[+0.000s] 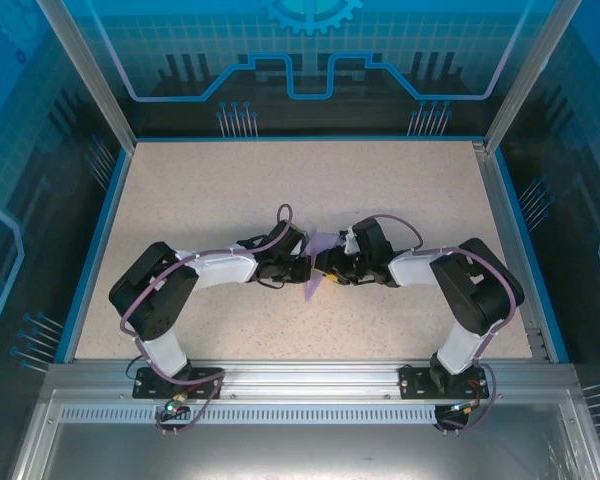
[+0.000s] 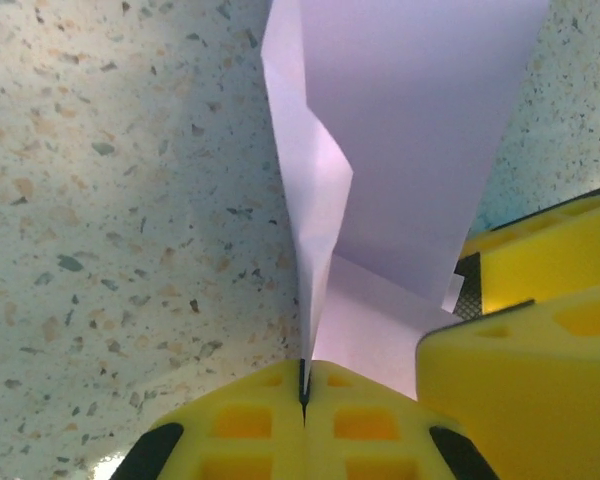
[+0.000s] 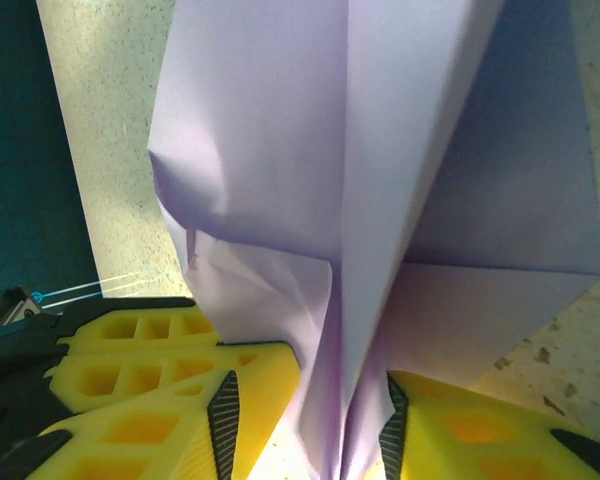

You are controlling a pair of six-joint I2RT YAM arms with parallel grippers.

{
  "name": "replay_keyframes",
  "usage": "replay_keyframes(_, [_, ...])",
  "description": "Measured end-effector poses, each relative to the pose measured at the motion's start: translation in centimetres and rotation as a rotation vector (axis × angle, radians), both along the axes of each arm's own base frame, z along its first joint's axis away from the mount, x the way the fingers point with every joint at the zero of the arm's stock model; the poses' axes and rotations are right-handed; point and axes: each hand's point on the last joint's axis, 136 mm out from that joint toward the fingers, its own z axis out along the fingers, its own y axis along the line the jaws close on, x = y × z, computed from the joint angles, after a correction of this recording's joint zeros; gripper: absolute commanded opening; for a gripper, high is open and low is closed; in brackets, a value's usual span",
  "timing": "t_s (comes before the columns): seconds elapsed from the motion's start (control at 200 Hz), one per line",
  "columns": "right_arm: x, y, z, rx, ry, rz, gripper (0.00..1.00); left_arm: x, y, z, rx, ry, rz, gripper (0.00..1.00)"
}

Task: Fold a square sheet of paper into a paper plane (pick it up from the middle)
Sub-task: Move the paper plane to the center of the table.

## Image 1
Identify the blue table edge strip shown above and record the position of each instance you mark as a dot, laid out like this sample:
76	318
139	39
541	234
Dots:
96	250
527	250

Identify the aluminium side rail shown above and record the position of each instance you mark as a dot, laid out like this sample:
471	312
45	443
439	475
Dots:
511	250

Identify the purple paper sheet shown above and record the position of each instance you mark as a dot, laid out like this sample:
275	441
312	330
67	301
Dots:
317	242

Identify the aluminium frame post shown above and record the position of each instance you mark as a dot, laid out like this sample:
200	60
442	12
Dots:
90	75
527	75

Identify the aluminium mounting rail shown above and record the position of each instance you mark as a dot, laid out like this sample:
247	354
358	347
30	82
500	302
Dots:
310	380

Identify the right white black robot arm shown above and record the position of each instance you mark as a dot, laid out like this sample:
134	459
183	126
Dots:
410	267

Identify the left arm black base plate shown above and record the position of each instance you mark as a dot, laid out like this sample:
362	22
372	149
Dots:
207	375

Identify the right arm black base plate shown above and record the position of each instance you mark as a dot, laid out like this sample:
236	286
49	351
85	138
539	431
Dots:
412	382

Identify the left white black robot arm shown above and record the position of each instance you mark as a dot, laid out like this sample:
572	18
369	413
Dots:
225	270

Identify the metal sheet tray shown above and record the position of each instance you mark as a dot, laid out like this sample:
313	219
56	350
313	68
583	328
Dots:
305	450

